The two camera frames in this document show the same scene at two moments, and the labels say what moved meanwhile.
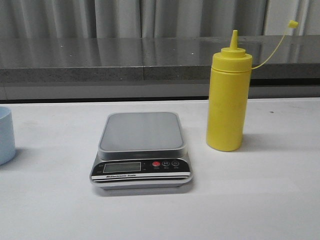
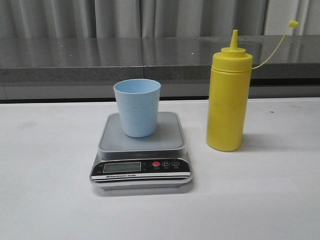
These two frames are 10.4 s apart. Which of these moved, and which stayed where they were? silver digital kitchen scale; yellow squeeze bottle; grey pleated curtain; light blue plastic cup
Moved: light blue plastic cup
Stayed: grey pleated curtain; silver digital kitchen scale; yellow squeeze bottle
